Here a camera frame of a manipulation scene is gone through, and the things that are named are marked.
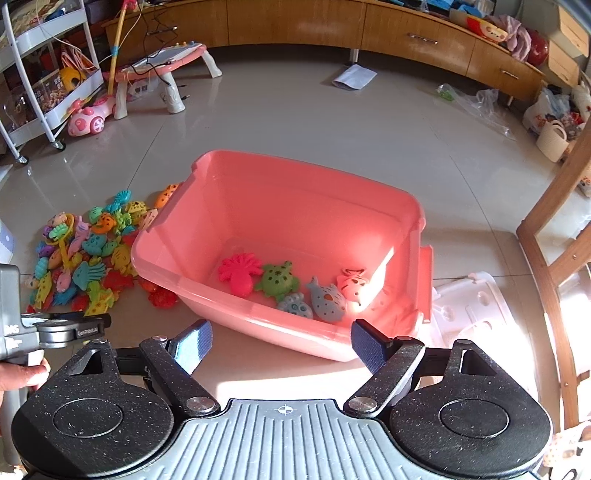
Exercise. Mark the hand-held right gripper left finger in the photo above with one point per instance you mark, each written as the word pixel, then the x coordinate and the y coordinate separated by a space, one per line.
pixel 194 345

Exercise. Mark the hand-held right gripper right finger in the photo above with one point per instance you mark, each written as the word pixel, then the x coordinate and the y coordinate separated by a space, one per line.
pixel 367 345

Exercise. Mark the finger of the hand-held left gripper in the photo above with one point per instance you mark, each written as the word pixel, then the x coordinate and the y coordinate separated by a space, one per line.
pixel 69 328

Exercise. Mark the pink plastic tub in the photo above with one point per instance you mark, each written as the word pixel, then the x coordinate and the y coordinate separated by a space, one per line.
pixel 286 217

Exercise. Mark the person's left hand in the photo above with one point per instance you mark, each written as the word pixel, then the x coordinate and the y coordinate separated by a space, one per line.
pixel 23 376

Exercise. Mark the white and blue packet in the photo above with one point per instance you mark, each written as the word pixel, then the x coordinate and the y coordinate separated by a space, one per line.
pixel 4 241

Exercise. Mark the grey-blue fish toy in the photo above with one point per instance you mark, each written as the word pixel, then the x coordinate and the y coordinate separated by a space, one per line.
pixel 328 301

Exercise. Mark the red crab toy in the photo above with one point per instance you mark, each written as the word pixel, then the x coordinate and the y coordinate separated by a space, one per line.
pixel 161 296

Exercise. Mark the pile of colourful sea toys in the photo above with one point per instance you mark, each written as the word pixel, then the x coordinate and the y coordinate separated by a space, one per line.
pixel 87 258

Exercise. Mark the small grey sea creature toy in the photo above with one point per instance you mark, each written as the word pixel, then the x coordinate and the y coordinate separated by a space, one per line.
pixel 295 306

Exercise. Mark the pink coral toy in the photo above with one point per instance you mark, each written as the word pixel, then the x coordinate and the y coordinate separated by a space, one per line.
pixel 238 273

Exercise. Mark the green turtle toy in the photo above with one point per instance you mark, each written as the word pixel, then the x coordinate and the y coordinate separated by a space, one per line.
pixel 277 280

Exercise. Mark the white plastic board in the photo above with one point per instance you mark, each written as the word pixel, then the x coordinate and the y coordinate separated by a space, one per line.
pixel 473 314

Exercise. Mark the orange spotted fish toy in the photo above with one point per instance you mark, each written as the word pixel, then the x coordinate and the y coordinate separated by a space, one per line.
pixel 166 194

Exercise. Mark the pink toy car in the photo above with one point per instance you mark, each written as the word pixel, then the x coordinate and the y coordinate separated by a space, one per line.
pixel 88 119

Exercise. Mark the wooden chair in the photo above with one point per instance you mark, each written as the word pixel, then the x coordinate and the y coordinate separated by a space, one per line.
pixel 554 272

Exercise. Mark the snack box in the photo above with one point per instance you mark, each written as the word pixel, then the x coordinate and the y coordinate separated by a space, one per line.
pixel 46 94

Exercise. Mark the yellow round toy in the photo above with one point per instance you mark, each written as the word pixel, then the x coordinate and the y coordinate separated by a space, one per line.
pixel 71 78

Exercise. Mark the floral cloth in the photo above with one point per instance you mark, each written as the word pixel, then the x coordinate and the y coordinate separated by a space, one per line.
pixel 569 450

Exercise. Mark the white rolling cart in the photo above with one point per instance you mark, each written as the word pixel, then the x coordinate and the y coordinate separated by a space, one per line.
pixel 51 69

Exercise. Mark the clear plastic bag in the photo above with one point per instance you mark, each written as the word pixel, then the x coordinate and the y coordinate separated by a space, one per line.
pixel 480 105

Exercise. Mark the yellow toy pole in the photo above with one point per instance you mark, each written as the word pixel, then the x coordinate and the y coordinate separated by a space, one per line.
pixel 115 50

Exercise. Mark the white paper sheet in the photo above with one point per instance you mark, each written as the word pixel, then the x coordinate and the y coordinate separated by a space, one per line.
pixel 354 76

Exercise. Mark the white woven basket bag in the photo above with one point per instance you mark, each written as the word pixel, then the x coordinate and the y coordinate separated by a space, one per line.
pixel 552 139

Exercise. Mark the pink toy drawing table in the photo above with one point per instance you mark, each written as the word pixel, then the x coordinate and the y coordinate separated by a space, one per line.
pixel 166 62

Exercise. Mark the white printed plastic bag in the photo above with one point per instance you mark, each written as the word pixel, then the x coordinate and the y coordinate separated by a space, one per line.
pixel 545 110

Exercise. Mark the long wooden cabinet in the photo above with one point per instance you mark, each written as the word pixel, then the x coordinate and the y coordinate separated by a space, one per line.
pixel 369 27

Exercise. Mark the red and yellow toy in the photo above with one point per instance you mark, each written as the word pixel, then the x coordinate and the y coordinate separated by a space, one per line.
pixel 485 26

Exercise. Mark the red ball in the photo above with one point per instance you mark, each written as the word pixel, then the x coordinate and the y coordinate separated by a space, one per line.
pixel 538 47

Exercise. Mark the pink cloth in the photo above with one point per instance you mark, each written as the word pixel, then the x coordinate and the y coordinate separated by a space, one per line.
pixel 513 33

